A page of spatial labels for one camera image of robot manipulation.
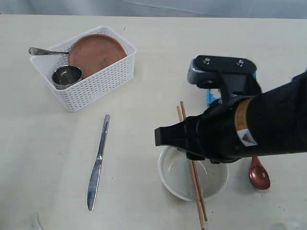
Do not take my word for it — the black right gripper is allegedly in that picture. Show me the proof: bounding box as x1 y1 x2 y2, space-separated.
154 96 258 163

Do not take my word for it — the white ceramic bowl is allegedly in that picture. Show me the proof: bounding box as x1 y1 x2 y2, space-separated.
158 147 229 202

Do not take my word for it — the blue chips bag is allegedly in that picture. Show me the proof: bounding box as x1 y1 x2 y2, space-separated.
203 72 262 105

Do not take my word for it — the dark red wooden spoon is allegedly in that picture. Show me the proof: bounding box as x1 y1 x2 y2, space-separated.
249 157 271 190

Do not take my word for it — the light wooden chopstick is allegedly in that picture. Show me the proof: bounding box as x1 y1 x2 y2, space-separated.
177 101 205 230

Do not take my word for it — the silver table knife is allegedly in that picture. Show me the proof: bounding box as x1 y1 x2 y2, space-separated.
87 115 110 211

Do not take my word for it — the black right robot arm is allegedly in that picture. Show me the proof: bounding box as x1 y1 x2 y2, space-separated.
154 73 307 163

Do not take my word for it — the white perforated plastic basket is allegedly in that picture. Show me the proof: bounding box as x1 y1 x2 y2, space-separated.
30 25 136 112

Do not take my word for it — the brown round plate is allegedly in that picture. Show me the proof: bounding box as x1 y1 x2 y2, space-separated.
68 34 127 79

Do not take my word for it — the stainless steel cup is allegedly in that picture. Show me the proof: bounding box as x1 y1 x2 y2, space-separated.
51 65 83 90

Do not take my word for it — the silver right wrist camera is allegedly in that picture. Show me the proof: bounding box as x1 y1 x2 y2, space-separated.
187 55 262 102

